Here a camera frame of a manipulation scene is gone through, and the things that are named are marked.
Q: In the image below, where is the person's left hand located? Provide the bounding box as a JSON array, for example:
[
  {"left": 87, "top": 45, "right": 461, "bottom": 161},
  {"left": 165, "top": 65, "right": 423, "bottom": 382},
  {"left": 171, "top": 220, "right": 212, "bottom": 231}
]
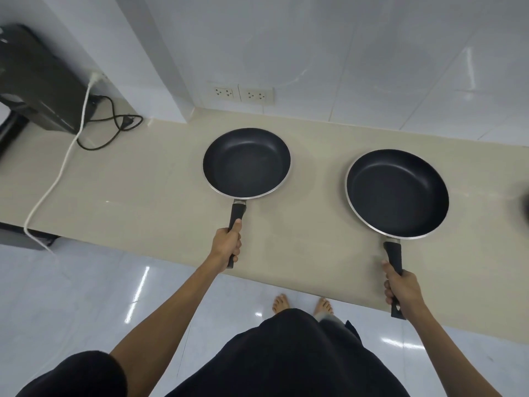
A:
[{"left": 209, "top": 219, "right": 243, "bottom": 267}]

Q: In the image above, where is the person's right forearm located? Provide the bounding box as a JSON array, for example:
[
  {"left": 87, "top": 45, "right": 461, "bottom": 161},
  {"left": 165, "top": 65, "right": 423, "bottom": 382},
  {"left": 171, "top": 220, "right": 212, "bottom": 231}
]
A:
[{"left": 406, "top": 303, "right": 503, "bottom": 397}]

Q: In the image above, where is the black kitchen appliance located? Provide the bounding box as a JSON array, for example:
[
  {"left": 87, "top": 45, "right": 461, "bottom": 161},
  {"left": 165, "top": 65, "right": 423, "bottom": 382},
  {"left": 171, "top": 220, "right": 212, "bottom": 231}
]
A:
[{"left": 0, "top": 23, "right": 105, "bottom": 160}]

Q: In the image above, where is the large black frying pan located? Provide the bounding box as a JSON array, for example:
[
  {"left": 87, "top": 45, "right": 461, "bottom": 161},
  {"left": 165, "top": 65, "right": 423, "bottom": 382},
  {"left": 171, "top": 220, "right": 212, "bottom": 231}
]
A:
[{"left": 345, "top": 149, "right": 450, "bottom": 320}]

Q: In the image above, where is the white power cable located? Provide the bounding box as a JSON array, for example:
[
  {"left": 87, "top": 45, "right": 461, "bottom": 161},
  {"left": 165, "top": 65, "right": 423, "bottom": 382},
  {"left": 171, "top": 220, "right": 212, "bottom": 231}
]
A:
[{"left": 23, "top": 70, "right": 105, "bottom": 255}]

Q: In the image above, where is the small black frying pan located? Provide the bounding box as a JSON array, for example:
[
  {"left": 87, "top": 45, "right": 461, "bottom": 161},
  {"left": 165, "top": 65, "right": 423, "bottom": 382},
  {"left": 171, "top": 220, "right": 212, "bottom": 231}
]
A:
[{"left": 202, "top": 127, "right": 292, "bottom": 269}]

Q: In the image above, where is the white wall socket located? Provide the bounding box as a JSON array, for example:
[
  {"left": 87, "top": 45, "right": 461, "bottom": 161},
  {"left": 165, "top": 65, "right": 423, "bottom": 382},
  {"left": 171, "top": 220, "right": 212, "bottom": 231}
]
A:
[
  {"left": 239, "top": 85, "right": 275, "bottom": 106},
  {"left": 208, "top": 83, "right": 241, "bottom": 103}
]

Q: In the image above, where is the person's right foot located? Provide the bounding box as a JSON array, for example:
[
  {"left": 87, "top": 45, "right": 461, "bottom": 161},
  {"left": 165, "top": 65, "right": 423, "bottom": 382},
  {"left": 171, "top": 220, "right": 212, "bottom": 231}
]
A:
[{"left": 313, "top": 297, "right": 334, "bottom": 320}]

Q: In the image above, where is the person's left forearm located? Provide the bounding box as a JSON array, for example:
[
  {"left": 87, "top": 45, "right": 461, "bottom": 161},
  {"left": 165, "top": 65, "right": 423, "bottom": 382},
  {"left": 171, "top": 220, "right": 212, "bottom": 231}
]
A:
[{"left": 109, "top": 253, "right": 226, "bottom": 397}]

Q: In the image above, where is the person's right hand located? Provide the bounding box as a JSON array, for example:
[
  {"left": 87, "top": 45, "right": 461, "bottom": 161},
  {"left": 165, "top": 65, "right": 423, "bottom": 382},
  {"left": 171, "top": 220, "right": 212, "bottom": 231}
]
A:
[{"left": 381, "top": 260, "right": 427, "bottom": 321}]

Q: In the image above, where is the person's black shirt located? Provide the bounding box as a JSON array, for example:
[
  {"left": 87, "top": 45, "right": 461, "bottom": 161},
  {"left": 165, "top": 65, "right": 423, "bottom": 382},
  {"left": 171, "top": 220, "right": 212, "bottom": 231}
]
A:
[{"left": 14, "top": 308, "right": 411, "bottom": 397}]

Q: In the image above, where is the black power cable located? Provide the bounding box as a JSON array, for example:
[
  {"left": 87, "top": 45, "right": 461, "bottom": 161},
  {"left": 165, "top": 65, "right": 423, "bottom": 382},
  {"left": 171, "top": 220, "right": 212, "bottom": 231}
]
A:
[{"left": 76, "top": 95, "right": 144, "bottom": 152}]

